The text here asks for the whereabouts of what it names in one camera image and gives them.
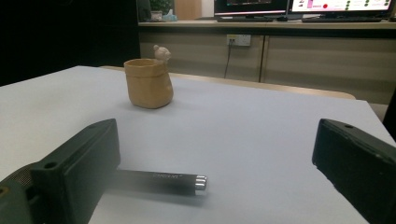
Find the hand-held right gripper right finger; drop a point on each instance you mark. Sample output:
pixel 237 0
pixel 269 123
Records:
pixel 358 165

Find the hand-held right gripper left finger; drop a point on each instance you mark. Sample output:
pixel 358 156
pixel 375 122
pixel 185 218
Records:
pixel 77 161

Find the tan cup with small figurine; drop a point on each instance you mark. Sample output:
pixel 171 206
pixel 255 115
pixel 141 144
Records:
pixel 148 87

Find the beige office desk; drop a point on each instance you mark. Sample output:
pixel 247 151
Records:
pixel 327 62

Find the light wooden table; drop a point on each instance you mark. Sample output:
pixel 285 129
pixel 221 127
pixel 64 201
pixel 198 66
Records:
pixel 280 87

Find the black keyboard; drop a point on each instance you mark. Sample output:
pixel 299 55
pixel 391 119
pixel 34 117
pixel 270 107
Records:
pixel 246 19
pixel 341 20

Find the bright computer monitor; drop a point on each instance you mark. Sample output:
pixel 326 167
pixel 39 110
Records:
pixel 341 4

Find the light blue tissue box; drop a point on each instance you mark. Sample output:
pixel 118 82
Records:
pixel 170 16

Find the potted green plant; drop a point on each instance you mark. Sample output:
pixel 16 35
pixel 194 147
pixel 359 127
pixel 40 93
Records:
pixel 159 7

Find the dark computer monitor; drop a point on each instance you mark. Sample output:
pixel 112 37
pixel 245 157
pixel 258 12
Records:
pixel 249 6

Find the white wall socket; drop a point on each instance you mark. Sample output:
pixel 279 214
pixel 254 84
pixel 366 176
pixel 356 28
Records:
pixel 239 40

